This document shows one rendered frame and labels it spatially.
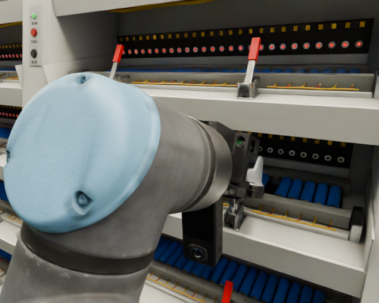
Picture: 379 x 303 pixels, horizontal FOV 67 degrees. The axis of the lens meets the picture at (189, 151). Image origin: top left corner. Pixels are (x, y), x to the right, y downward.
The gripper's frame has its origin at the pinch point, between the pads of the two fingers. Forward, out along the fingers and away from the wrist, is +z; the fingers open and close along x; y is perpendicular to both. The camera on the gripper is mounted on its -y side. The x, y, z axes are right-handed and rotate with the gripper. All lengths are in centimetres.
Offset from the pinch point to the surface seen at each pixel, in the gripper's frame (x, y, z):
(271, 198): -4.4, -0.7, 0.8
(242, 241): -2.4, -7.6, -4.4
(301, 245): -10.2, -6.0, -3.6
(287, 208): -7.2, -1.7, 0.6
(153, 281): 16.8, -22.6, 4.5
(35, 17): 47, 27, -12
